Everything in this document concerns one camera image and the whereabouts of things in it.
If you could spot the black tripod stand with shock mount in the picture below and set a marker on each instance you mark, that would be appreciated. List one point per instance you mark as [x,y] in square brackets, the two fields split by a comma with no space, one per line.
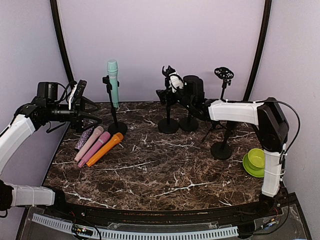
[202,103]

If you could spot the pink microphone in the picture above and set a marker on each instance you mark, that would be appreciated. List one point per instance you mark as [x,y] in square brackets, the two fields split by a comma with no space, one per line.
[95,147]

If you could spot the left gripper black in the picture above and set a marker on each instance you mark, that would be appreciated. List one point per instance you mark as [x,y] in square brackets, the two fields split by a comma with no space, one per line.
[77,121]

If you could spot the green bowl on saucer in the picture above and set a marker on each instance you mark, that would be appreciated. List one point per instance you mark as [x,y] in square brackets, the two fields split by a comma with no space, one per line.
[254,162]

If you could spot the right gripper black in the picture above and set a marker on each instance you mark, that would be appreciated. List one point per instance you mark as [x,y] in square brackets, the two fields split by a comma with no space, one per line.
[162,94]

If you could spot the cream white microphone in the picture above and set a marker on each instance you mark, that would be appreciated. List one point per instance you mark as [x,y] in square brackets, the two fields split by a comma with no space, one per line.
[89,142]

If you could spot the right black corner post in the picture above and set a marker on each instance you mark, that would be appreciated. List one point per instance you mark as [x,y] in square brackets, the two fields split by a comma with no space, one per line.
[259,49]

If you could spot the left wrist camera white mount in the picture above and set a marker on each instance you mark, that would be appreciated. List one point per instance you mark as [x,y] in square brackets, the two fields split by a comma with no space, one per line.
[76,93]

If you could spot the orange microphone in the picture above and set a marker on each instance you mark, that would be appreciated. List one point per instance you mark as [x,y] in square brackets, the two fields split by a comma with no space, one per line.
[115,139]

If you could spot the glitter microphone with silver grille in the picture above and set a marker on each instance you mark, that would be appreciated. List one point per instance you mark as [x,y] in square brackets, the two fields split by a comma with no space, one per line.
[83,139]

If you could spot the white slotted cable duct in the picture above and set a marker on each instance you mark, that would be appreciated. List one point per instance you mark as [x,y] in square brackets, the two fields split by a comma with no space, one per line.
[121,231]

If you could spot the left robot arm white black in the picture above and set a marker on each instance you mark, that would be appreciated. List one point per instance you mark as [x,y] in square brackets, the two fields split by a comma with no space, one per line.
[46,107]

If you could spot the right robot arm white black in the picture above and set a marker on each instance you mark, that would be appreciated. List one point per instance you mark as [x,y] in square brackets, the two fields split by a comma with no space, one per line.
[271,125]

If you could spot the left black corner post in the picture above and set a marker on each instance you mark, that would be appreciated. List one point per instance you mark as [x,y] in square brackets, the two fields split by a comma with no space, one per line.
[61,42]

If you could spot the black corner post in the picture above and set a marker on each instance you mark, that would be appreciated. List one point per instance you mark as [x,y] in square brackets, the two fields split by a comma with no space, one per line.
[61,42]
[259,49]

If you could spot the mint green microphone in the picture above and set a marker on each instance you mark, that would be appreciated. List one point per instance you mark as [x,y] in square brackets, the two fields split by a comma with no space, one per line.
[112,71]

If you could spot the black front rail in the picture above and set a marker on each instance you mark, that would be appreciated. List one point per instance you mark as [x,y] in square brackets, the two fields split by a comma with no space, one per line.
[239,214]

